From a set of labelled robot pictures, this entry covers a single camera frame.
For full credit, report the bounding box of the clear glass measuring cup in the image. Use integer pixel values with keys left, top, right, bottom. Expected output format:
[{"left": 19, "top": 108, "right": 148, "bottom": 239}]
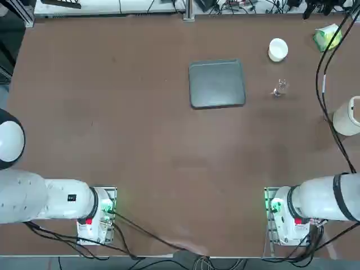
[{"left": 272, "top": 79, "right": 289, "bottom": 98}]

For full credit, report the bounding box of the white round bowl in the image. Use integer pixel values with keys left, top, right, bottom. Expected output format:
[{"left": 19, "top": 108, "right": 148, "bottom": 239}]
[{"left": 268, "top": 38, "right": 289, "bottom": 62}]

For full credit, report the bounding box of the dark grey square tray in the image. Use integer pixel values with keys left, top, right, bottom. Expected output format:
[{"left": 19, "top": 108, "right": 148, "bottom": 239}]
[{"left": 188, "top": 58, "right": 247, "bottom": 110}]

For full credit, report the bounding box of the white side bench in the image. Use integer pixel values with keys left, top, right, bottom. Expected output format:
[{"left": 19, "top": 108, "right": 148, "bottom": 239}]
[{"left": 33, "top": 0, "right": 360, "bottom": 15}]

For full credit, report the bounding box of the beige trash can with lid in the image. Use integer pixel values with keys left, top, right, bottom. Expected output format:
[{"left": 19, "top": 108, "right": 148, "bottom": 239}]
[{"left": 332, "top": 96, "right": 360, "bottom": 137}]

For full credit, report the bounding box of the green tissue pack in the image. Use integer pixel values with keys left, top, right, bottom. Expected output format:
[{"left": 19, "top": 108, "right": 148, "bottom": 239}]
[{"left": 313, "top": 24, "right": 343, "bottom": 53}]

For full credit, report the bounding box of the black base cable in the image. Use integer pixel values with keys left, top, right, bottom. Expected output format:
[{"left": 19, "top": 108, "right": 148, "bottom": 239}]
[{"left": 112, "top": 211, "right": 205, "bottom": 257}]

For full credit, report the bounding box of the aluminium frame post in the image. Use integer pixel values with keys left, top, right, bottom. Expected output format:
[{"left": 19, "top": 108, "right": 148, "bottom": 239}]
[
  {"left": 24, "top": 0, "right": 36, "bottom": 28},
  {"left": 183, "top": 0, "right": 195, "bottom": 21}
]

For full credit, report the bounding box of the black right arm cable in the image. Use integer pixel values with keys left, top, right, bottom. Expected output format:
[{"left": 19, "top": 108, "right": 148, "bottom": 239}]
[{"left": 315, "top": 5, "right": 360, "bottom": 174}]

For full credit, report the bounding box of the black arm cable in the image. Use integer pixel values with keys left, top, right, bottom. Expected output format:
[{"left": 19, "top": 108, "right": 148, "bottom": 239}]
[
  {"left": 24, "top": 221, "right": 138, "bottom": 260},
  {"left": 315, "top": 5, "right": 360, "bottom": 174}
]

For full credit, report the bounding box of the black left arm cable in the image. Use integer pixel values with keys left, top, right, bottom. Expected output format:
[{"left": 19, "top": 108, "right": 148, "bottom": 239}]
[{"left": 24, "top": 221, "right": 138, "bottom": 260}]

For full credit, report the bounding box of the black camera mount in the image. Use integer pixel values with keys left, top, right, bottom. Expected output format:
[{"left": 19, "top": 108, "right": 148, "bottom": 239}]
[{"left": 302, "top": 0, "right": 347, "bottom": 20}]

